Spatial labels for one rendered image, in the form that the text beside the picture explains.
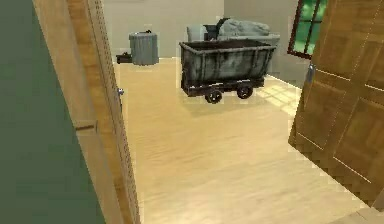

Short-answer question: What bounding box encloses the grey ribbed trash bin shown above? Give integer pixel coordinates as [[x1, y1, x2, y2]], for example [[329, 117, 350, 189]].
[[128, 30, 160, 66]]

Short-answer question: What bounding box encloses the silver door handle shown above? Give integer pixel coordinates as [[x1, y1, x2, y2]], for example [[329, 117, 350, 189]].
[[305, 63, 316, 84]]

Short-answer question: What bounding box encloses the grey sofa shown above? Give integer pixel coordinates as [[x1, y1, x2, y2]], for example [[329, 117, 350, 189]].
[[186, 23, 281, 47]]

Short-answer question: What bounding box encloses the small black object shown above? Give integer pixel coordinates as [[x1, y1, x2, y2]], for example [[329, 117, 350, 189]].
[[115, 51, 134, 65]]

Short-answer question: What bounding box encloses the brown wooden room door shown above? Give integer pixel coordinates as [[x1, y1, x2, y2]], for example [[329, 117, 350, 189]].
[[288, 0, 384, 210]]

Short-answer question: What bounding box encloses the grey crumpled cushion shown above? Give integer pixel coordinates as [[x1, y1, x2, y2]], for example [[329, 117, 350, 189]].
[[217, 18, 272, 38]]

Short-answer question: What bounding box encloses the dark framed window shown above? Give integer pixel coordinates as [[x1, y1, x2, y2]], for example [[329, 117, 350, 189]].
[[287, 0, 329, 60]]

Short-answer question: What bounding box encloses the light wooden door frame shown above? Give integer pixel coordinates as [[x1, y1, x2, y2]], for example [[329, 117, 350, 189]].
[[32, 0, 142, 224]]

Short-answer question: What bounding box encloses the grey mine cart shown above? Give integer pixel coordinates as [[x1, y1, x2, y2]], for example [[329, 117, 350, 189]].
[[179, 39, 277, 105]]

